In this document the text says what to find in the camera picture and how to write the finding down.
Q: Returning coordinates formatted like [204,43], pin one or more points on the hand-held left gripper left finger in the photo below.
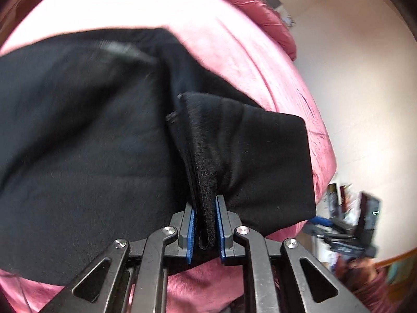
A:
[191,231]

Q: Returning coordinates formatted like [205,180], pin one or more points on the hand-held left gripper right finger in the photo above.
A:
[222,231]

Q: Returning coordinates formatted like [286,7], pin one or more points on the dark bottles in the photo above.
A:
[338,199]

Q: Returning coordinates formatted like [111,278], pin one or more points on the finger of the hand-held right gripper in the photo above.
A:
[321,223]

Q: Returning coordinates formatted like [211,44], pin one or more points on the bed with pink sheet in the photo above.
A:
[228,55]

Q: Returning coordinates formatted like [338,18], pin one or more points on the pink duvet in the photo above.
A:
[260,3]

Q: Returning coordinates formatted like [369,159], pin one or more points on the white flower-print panel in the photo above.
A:
[290,21]

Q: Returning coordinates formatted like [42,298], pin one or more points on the black embroidered pants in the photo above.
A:
[81,137]

